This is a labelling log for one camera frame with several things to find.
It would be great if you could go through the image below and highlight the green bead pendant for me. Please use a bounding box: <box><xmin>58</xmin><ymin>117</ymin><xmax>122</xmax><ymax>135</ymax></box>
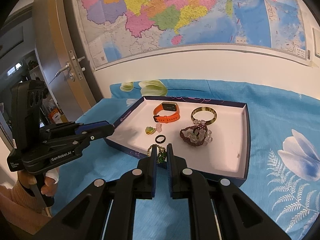
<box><xmin>145</xmin><ymin>126</ymin><xmax>157</xmax><ymax>135</ymax></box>

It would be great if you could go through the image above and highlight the pink flower hair clip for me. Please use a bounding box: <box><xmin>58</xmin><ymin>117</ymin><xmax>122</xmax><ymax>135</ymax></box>
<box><xmin>156</xmin><ymin>123</ymin><xmax>162</xmax><ymax>133</ymax></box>

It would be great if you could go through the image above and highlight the purple bead necklace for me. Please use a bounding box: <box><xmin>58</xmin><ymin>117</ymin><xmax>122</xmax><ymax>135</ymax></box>
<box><xmin>179</xmin><ymin>123</ymin><xmax>209</xmax><ymax>147</ymax></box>

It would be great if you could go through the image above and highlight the clear crystal bead bracelet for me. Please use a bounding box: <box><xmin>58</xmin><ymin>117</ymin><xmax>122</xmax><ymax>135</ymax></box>
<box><xmin>187</xmin><ymin>119</ymin><xmax>213</xmax><ymax>147</ymax></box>

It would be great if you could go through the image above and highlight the gold green chain bracelet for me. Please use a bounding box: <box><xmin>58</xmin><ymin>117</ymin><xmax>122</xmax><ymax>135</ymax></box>
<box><xmin>146</xmin><ymin>143</ymin><xmax>168</xmax><ymax>165</ymax></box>

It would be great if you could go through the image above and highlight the orange smart watch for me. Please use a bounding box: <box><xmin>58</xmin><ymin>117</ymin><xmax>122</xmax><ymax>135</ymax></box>
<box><xmin>153</xmin><ymin>102</ymin><xmax>180</xmax><ymax>124</ymax></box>

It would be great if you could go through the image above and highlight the gold bangle bracelet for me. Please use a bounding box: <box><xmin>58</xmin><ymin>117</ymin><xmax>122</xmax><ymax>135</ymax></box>
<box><xmin>190</xmin><ymin>106</ymin><xmax>218</xmax><ymax>125</ymax></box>

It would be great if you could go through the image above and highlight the person left hand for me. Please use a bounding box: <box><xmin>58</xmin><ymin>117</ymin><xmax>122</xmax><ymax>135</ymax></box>
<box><xmin>17</xmin><ymin>167</ymin><xmax>60</xmax><ymax>197</ymax></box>

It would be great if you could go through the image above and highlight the blue floral bedsheet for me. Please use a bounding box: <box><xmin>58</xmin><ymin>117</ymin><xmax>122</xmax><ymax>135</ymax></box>
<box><xmin>52</xmin><ymin>79</ymin><xmax>319</xmax><ymax>239</ymax></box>

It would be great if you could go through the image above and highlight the dark blue box tray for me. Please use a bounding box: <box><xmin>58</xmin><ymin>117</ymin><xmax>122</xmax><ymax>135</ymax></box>
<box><xmin>105</xmin><ymin>96</ymin><xmax>251</xmax><ymax>186</ymax></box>

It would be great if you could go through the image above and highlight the brown wooden door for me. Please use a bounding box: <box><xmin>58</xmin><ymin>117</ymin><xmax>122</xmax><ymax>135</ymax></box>
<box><xmin>33</xmin><ymin>0</ymin><xmax>103</xmax><ymax>121</ymax></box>

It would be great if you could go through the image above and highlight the silver door handle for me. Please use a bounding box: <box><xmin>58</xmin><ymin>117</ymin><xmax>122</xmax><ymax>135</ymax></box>
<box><xmin>49</xmin><ymin>62</ymin><xmax>75</xmax><ymax>84</ymax></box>

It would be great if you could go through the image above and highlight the colourful wall map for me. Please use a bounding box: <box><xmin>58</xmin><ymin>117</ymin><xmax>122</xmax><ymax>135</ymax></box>
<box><xmin>72</xmin><ymin>0</ymin><xmax>311</xmax><ymax>69</ymax></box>

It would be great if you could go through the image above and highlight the white wall socket panel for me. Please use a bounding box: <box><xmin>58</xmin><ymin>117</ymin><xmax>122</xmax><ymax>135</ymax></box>
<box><xmin>312</xmin><ymin>28</ymin><xmax>320</xmax><ymax>58</ymax></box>

